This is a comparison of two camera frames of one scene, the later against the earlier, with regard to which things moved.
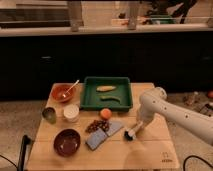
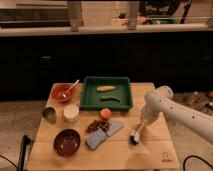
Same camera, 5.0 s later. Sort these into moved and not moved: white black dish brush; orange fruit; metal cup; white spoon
Moved: white black dish brush
Not moved: metal cup; orange fruit; white spoon
